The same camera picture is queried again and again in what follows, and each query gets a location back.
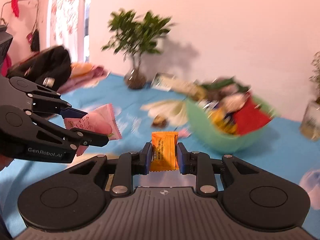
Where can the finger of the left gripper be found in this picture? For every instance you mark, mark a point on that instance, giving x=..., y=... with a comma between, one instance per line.
x=70, y=112
x=83, y=137

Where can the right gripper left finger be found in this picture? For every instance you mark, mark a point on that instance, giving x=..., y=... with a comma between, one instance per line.
x=127, y=166

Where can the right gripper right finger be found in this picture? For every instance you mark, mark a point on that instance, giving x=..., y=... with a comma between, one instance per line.
x=198, y=164

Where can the pink snack packet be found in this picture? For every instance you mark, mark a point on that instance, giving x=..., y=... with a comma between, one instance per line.
x=101, y=120

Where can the orange candy packet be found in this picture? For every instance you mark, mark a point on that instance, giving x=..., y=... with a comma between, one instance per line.
x=164, y=151

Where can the large red envelope packet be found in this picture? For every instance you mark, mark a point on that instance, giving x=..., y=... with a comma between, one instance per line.
x=249, y=118

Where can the yellow blue snack bag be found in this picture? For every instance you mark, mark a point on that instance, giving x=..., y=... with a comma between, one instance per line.
x=222, y=120

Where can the green snack packet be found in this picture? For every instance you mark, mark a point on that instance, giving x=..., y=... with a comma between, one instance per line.
x=222, y=83

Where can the green plastic bowl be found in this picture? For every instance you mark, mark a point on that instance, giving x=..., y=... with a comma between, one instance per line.
x=201, y=126

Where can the orange plastic plate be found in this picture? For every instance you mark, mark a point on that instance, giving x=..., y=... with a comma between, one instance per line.
x=80, y=69

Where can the black cap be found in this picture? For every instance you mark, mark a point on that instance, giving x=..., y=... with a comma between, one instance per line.
x=50, y=68

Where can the pink folded cloth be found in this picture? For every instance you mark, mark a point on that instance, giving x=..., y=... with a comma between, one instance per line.
x=90, y=79

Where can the blue floral tablecloth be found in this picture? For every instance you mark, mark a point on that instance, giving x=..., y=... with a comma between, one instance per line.
x=282, y=149

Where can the brown wrapped candy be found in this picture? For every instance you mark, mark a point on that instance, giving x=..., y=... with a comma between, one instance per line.
x=159, y=121

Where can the white digital clock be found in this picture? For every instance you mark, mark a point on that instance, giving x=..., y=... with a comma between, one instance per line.
x=162, y=81

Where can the floral curtain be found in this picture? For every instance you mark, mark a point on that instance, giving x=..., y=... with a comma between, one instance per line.
x=66, y=26

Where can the hanging clothes rack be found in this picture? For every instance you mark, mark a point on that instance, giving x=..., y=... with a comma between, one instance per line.
x=21, y=18

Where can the leafy plant in glass vase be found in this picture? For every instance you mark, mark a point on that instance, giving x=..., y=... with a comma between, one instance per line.
x=134, y=36

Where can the small plant in clear cup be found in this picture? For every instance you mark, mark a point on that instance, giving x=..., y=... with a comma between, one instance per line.
x=310, y=123

